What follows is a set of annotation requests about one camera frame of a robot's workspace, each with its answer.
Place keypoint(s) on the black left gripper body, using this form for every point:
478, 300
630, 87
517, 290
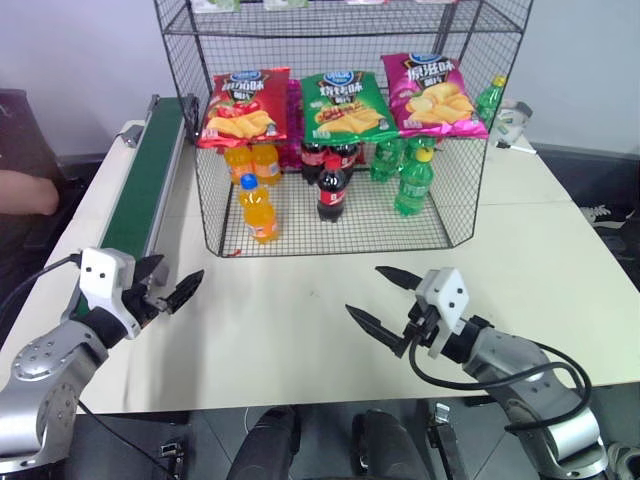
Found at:
142, 305

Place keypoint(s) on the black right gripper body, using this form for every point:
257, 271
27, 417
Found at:
424, 325

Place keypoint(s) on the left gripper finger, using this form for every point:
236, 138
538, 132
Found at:
149, 270
185, 291

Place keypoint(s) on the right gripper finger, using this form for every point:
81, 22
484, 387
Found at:
400, 279
380, 333

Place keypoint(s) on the person's bare forearm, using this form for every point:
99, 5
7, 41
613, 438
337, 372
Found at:
27, 192

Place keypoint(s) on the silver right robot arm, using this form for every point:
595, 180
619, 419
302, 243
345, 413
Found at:
520, 370

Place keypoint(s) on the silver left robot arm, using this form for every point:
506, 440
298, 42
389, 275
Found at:
45, 365

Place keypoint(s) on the green conveyor belt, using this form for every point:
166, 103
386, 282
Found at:
145, 170

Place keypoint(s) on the green soda bottle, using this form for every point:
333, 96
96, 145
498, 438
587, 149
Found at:
414, 185
422, 142
386, 160
489, 102

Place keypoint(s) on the orange soda bottle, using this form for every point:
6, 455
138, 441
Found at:
259, 212
237, 164
266, 164

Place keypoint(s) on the cola bottle red cap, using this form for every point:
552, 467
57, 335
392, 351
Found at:
349, 152
312, 160
332, 192

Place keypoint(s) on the dark rounded shape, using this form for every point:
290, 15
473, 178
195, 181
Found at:
265, 445
385, 445

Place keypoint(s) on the white marker pen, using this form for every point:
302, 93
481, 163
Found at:
515, 147

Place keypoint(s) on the green potato chips bag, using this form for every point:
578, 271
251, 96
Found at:
345, 107

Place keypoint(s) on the magenta potato chips bag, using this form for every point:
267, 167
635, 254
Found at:
435, 95

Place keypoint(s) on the red potato chips bag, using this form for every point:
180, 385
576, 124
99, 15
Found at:
245, 107

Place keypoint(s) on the purple snack bag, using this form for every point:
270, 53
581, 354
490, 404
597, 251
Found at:
294, 120

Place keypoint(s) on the black white shoes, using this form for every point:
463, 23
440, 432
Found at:
612, 215

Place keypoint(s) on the grey white shoe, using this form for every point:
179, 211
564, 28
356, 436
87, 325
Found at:
625, 462

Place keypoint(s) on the green white snack package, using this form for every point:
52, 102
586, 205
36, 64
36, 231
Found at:
217, 4
285, 3

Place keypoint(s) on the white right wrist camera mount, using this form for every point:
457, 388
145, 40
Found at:
447, 295

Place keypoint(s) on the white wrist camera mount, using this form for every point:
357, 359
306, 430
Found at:
447, 295
102, 280

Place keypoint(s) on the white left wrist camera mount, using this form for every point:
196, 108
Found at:
102, 280

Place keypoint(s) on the metal table bracket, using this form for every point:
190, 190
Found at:
445, 440

